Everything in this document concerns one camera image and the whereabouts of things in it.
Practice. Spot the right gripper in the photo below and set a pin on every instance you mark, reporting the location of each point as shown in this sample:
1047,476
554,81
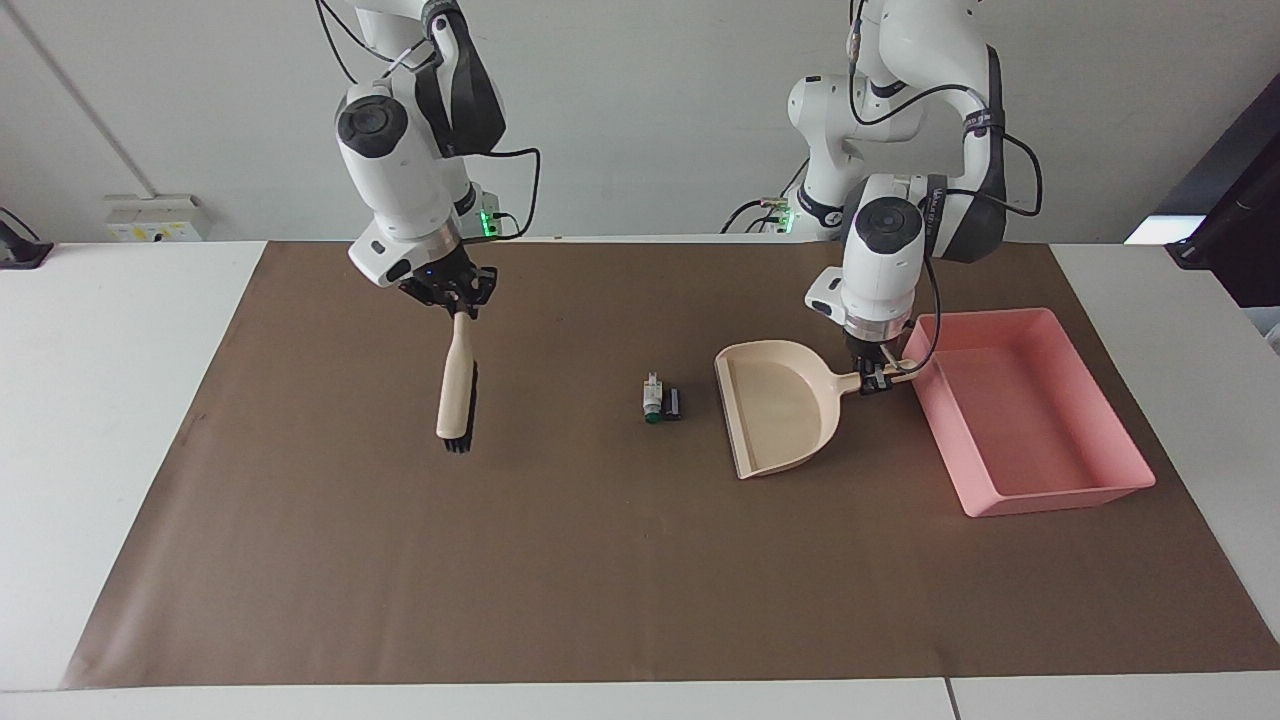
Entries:
442,263

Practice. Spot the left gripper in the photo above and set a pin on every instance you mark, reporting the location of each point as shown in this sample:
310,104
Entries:
866,350

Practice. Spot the beige brush with black bristles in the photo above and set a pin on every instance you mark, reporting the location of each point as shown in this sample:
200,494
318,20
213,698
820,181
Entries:
456,385

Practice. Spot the beige plastic dustpan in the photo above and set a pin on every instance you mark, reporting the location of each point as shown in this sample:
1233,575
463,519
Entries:
780,410

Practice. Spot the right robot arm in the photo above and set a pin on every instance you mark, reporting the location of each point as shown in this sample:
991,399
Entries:
400,180

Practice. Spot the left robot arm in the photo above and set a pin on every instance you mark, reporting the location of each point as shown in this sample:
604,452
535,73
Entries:
880,270

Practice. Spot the pink plastic bin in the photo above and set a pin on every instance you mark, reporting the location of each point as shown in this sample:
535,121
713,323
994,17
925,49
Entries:
1020,410

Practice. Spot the small black part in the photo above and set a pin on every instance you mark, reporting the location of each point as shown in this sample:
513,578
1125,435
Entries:
672,403

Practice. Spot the small white and green part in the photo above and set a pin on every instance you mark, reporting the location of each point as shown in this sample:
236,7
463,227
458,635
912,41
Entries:
652,397

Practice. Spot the black stand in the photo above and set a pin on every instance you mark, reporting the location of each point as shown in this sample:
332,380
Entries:
20,250
1235,210

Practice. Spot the white wall socket box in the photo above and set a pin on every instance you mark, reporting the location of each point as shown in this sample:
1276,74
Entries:
155,218

